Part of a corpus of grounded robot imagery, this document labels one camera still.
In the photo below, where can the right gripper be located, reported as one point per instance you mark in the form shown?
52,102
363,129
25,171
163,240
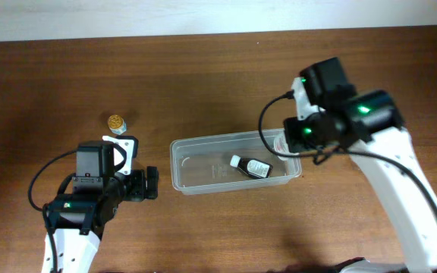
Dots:
294,133

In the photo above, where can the small jar gold lid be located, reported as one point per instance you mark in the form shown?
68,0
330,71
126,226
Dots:
116,124

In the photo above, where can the clear plastic container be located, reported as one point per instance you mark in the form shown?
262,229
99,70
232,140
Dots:
202,165

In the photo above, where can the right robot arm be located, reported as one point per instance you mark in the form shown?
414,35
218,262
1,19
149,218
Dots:
378,142

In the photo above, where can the white spray bottle clear cap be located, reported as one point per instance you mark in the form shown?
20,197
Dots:
280,146

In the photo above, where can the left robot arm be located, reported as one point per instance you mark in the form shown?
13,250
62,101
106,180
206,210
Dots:
75,220

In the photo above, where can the dark brown syrup bottle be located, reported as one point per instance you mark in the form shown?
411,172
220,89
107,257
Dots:
251,167

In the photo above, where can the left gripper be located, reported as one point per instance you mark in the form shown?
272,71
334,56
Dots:
151,183

